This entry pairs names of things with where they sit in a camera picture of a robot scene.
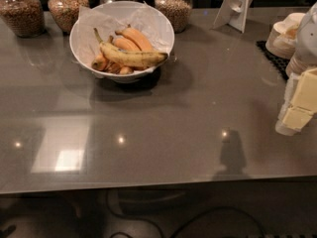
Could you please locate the large yellow banana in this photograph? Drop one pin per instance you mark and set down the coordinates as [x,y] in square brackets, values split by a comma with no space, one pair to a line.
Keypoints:
[129,58]

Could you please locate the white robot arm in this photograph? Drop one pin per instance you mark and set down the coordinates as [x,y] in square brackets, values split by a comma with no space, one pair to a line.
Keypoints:
[305,55]

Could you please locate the white paper bowl liner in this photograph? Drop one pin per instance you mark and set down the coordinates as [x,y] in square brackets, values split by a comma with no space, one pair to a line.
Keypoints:
[92,30]

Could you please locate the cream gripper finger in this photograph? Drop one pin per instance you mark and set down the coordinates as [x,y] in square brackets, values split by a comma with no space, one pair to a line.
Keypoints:
[305,95]
[296,118]

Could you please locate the small orange banana left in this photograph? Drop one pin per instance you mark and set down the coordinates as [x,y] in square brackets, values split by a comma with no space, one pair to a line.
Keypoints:
[99,63]

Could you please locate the small orange banana bottom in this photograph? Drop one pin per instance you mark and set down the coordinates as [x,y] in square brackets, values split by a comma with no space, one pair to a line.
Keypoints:
[126,70]

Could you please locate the black rubber mat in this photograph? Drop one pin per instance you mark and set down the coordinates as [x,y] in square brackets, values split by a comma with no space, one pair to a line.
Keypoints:
[279,64]

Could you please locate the white folded card stand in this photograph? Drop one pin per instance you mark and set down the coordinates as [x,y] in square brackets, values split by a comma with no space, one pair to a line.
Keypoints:
[233,13]

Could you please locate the orange banana upper right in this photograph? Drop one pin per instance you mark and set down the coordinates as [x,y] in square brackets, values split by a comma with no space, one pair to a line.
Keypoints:
[137,37]

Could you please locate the glass jar far left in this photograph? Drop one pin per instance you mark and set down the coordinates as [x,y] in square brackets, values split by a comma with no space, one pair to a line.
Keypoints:
[24,17]

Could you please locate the orange banana middle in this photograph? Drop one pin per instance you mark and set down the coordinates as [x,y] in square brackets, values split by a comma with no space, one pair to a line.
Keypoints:
[126,45]

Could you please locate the small orange banana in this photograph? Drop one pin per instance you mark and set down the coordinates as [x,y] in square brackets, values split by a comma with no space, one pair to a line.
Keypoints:
[126,70]
[99,63]

